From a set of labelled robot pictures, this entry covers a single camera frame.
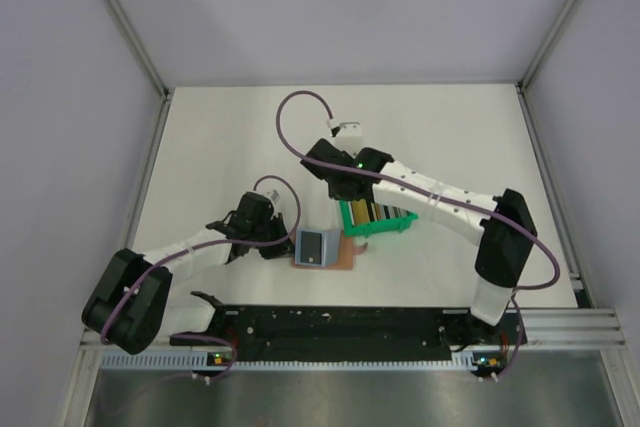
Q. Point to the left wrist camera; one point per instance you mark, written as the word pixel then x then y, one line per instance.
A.
pixel 272 195

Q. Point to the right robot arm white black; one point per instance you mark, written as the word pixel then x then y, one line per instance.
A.
pixel 501 227

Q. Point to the gold credit card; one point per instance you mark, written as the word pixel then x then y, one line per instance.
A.
pixel 363 212

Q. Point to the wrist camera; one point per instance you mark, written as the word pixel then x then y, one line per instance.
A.
pixel 272 195
pixel 347 137

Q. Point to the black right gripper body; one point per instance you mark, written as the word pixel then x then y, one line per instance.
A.
pixel 334 193

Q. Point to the aluminium frame rail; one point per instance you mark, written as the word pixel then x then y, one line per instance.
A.
pixel 570 326

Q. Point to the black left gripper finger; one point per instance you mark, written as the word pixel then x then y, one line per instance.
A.
pixel 278 251
pixel 280 231

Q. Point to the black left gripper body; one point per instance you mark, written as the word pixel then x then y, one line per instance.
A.
pixel 267 230

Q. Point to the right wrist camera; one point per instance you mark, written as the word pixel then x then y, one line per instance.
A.
pixel 347 137

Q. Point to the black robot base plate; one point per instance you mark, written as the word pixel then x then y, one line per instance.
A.
pixel 337 334

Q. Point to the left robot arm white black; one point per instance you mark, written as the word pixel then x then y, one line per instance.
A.
pixel 131 303

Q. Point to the stack of light cards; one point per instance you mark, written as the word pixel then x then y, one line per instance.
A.
pixel 385 212

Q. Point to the green plastic card bin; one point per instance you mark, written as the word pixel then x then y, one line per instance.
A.
pixel 376 227

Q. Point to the grey slotted cable duct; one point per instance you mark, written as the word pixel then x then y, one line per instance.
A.
pixel 209 362

